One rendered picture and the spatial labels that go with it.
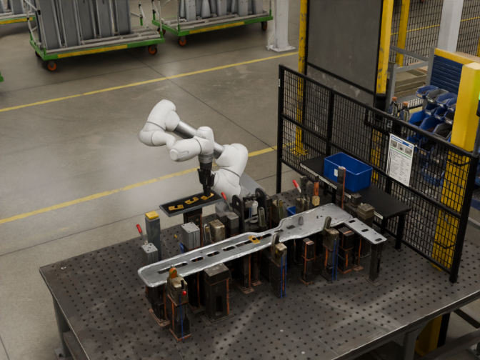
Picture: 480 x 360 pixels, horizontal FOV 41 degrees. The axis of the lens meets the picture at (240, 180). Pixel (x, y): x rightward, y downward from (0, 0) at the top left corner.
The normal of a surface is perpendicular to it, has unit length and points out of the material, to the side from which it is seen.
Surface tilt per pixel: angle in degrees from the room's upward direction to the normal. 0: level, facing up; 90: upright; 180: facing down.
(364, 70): 92
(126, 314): 0
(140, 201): 0
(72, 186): 0
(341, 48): 92
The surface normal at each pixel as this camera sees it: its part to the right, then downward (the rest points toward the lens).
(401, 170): -0.86, 0.25
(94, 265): -0.01, -0.88
